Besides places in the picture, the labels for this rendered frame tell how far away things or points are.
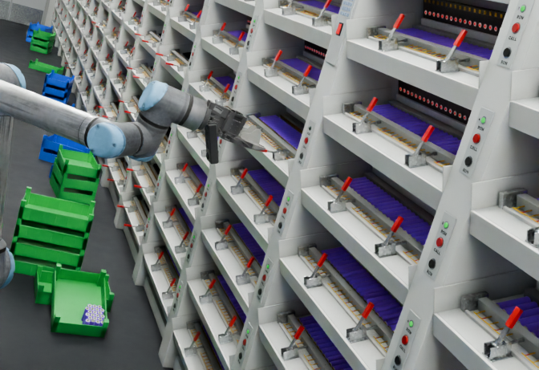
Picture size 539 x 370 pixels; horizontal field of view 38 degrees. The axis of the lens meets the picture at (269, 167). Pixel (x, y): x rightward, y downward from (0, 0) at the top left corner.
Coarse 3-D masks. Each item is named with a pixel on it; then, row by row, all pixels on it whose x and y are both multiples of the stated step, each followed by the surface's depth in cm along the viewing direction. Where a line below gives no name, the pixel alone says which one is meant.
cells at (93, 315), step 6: (90, 306) 296; (96, 306) 297; (84, 312) 295; (90, 312) 293; (96, 312) 294; (102, 312) 296; (84, 318) 292; (90, 318) 291; (96, 318) 292; (102, 318) 293; (90, 324) 290; (96, 324) 290; (102, 324) 291
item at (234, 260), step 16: (208, 224) 274; (224, 224) 272; (240, 224) 272; (208, 240) 265; (224, 240) 258; (240, 240) 258; (224, 256) 252; (240, 256) 252; (256, 256) 247; (224, 272) 246; (240, 272) 241; (256, 272) 237; (240, 288) 231; (240, 304) 230
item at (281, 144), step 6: (252, 120) 260; (258, 120) 257; (264, 126) 251; (264, 132) 248; (270, 132) 243; (264, 138) 243; (270, 138) 242; (276, 138) 237; (282, 144) 231; (288, 144) 230; (294, 150) 225; (294, 156) 221
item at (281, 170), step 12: (240, 108) 265; (252, 108) 266; (264, 108) 267; (276, 108) 269; (288, 108) 265; (300, 120) 254; (264, 144) 240; (264, 156) 231; (276, 168) 221; (288, 168) 210
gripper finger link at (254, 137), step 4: (244, 132) 217; (252, 132) 218; (256, 132) 218; (260, 132) 219; (240, 136) 217; (244, 136) 218; (248, 136) 218; (252, 136) 218; (256, 136) 219; (260, 136) 219; (248, 140) 219; (252, 140) 219; (256, 140) 219; (256, 144) 219; (252, 148) 219; (256, 148) 219; (260, 148) 220; (264, 148) 222
